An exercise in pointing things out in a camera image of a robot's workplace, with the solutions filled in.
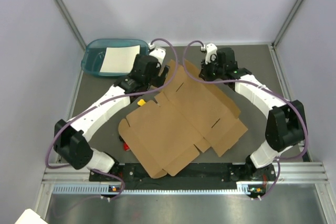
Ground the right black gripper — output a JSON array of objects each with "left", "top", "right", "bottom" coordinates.
[{"left": 198, "top": 56, "right": 225, "bottom": 84}]

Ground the brown cardboard box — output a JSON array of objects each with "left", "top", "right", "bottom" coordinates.
[{"left": 118, "top": 60, "right": 247, "bottom": 179}]

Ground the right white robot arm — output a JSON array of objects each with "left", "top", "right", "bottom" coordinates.
[{"left": 199, "top": 44, "right": 308, "bottom": 180}]

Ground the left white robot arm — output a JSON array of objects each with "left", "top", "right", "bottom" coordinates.
[{"left": 53, "top": 48, "right": 169, "bottom": 180}]

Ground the white box corner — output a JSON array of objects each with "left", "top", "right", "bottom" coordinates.
[{"left": 15, "top": 209, "right": 47, "bottom": 224}]

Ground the yellow bone-shaped eraser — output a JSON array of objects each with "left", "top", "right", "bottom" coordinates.
[{"left": 137, "top": 99, "right": 146, "bottom": 106}]

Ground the white paper sheet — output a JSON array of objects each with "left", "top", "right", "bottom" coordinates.
[{"left": 100, "top": 45, "right": 140, "bottom": 74}]

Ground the teal plastic bin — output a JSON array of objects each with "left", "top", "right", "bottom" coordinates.
[{"left": 81, "top": 38, "right": 149, "bottom": 77}]

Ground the red black stamp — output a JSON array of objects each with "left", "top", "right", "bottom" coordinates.
[{"left": 123, "top": 143, "right": 130, "bottom": 152}]

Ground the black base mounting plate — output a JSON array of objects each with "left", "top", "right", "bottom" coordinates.
[{"left": 89, "top": 162, "right": 276, "bottom": 184}]

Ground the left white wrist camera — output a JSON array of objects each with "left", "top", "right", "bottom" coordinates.
[{"left": 148, "top": 43, "right": 166, "bottom": 63}]

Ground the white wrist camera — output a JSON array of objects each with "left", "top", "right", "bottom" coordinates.
[
  {"left": 148, "top": 43, "right": 166, "bottom": 63},
  {"left": 201, "top": 43, "right": 217, "bottom": 65}
]

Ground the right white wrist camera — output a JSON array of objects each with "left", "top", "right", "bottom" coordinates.
[{"left": 201, "top": 43, "right": 217, "bottom": 65}]

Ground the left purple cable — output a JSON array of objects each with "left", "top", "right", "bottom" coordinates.
[{"left": 45, "top": 38, "right": 184, "bottom": 204}]

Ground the purple cable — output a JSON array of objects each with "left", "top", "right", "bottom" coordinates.
[
  {"left": 183, "top": 40, "right": 308, "bottom": 201},
  {"left": 45, "top": 38, "right": 184, "bottom": 204}
]

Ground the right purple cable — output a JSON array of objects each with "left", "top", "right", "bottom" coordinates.
[{"left": 183, "top": 40, "right": 308, "bottom": 201}]

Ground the aluminium frame rail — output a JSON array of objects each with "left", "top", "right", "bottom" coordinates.
[{"left": 42, "top": 162, "right": 329, "bottom": 184}]

